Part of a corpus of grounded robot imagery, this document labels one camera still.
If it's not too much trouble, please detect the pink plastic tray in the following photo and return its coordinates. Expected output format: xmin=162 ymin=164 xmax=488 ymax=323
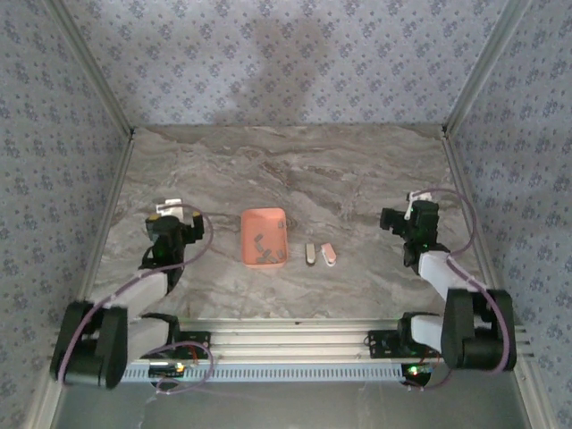
xmin=240 ymin=206 xmax=289 ymax=269

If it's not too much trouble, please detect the aluminium table side rail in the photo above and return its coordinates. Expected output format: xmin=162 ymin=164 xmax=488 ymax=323
xmin=441 ymin=129 xmax=555 ymax=429
xmin=24 ymin=131 xmax=136 ymax=429

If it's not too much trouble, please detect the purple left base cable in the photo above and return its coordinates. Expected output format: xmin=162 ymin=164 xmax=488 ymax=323
xmin=142 ymin=341 xmax=215 ymax=397

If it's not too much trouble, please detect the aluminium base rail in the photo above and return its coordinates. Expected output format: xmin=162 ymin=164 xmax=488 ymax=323
xmin=127 ymin=317 xmax=533 ymax=366

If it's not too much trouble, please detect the aluminium frame post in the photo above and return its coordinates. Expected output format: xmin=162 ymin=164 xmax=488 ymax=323
xmin=441 ymin=0 xmax=535 ymax=135
xmin=44 ymin=0 xmax=136 ymax=138

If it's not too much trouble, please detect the grey slotted cable duct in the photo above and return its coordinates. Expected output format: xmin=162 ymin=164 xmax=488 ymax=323
xmin=120 ymin=361 xmax=412 ymax=383

